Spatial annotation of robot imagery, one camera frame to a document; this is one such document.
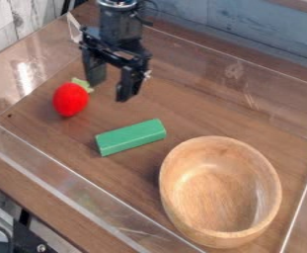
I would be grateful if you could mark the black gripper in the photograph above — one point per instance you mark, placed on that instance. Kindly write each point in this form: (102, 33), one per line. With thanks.
(114, 43)

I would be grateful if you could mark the red toy strawberry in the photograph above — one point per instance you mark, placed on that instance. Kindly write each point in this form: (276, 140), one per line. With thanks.
(72, 97)

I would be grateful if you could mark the green rectangular block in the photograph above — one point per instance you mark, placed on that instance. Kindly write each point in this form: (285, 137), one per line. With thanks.
(129, 137)

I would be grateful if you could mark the wooden bowl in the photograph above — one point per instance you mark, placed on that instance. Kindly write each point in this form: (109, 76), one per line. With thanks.
(220, 190)

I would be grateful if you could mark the black clamp under table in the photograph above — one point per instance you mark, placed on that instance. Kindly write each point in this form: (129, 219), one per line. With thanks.
(21, 239)

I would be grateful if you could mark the clear acrylic corner bracket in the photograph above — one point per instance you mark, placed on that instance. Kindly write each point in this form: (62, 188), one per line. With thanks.
(74, 29)

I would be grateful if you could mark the clear acrylic front wall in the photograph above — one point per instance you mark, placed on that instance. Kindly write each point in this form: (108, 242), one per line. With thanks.
(113, 190)

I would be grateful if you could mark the clear acrylic wall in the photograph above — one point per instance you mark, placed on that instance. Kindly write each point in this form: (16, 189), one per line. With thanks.
(113, 190)
(249, 86)

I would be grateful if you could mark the clear acrylic back wall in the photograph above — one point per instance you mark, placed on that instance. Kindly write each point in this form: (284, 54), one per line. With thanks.
(249, 86)

